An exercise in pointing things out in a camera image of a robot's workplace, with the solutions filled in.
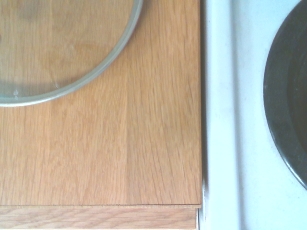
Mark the glass pot lid steel rim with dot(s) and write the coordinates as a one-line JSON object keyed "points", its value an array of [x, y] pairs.
{"points": [[60, 48]]}

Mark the white electric stove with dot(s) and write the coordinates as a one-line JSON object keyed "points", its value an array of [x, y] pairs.
{"points": [[239, 119]]}

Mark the small coil burner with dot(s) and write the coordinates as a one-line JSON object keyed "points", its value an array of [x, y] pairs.
{"points": [[285, 95]]}

